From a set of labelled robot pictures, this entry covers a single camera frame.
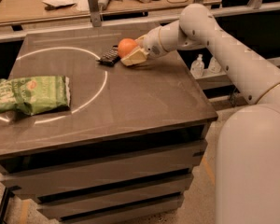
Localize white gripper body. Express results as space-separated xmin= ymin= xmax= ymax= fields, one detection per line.
xmin=143 ymin=26 xmax=169 ymax=58

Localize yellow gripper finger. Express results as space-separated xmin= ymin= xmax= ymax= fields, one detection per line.
xmin=135 ymin=35 xmax=146 ymax=48
xmin=120 ymin=47 xmax=148 ymax=66

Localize orange ball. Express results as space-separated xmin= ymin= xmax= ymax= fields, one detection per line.
xmin=118 ymin=38 xmax=137 ymax=58

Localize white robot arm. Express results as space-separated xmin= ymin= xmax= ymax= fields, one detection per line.
xmin=119 ymin=4 xmax=280 ymax=224

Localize black rxbar chocolate bar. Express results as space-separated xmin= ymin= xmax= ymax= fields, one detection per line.
xmin=98 ymin=46 xmax=120 ymax=67

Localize clear sanitizer bottle left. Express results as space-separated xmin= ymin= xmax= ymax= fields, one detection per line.
xmin=190 ymin=54 xmax=204 ymax=78

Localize clear sanitizer bottle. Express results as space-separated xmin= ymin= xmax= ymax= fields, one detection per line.
xmin=208 ymin=57 xmax=221 ymax=74
xmin=190 ymin=54 xmax=204 ymax=78

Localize clear sanitizer bottle right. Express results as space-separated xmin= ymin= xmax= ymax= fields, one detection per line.
xmin=208 ymin=57 xmax=221 ymax=74

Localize white papers on desk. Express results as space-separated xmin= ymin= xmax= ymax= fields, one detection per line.
xmin=43 ymin=0 xmax=76 ymax=7

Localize grey drawer cabinet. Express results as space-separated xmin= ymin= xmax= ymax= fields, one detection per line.
xmin=0 ymin=24 xmax=217 ymax=224

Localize green chip bag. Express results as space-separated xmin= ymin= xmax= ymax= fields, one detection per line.
xmin=0 ymin=76 xmax=70 ymax=116

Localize grey metal rail frame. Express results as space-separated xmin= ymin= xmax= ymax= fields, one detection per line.
xmin=0 ymin=0 xmax=280 ymax=91

